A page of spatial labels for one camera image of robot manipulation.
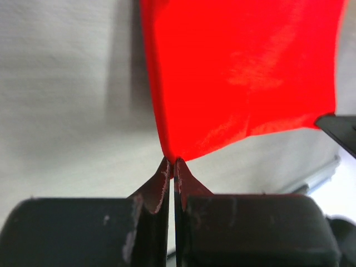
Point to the red t shirt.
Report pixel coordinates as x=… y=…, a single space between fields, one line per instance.
x=222 y=71

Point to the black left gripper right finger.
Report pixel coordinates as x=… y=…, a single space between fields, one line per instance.
x=248 y=229

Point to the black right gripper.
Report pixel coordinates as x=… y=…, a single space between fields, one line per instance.
x=341 y=129

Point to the aluminium front rail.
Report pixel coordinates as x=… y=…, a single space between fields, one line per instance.
x=309 y=183

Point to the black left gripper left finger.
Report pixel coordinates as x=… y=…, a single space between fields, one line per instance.
x=128 y=231

